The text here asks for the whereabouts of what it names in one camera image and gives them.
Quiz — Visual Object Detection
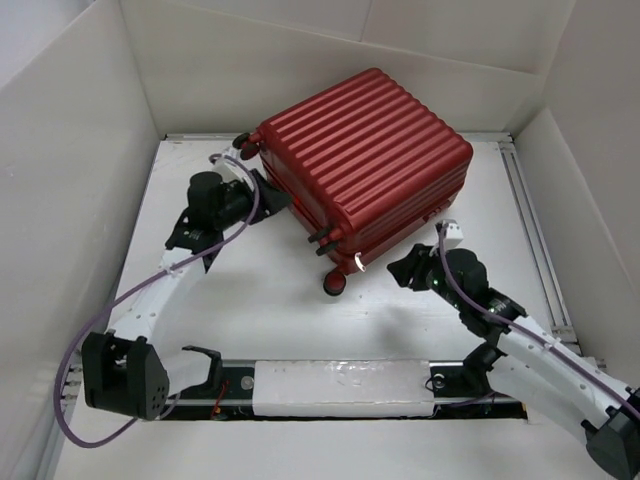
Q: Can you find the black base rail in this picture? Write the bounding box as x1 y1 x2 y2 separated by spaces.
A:
168 360 528 421

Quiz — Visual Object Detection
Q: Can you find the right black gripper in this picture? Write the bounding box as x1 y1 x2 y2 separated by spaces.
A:
385 243 466 311

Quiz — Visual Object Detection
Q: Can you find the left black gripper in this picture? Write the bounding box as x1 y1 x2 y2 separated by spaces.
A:
214 169 292 230

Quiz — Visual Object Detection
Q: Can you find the red hard-shell suitcase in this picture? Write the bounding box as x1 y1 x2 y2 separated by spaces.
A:
233 68 473 296

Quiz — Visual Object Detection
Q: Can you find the white foam block on rail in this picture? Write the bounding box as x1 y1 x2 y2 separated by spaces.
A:
252 360 435 419

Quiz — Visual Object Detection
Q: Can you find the purple cable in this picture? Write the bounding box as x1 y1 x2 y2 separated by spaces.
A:
435 222 640 416
53 152 264 449

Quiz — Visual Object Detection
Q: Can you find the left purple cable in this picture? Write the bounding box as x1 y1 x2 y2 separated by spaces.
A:
53 152 264 449

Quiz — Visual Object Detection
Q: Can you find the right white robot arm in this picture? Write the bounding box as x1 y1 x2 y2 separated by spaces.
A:
387 221 639 479

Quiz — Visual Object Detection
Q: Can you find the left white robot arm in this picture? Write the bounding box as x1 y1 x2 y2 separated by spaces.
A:
81 142 292 420

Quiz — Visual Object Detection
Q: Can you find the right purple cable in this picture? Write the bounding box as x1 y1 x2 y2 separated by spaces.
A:
435 222 640 416

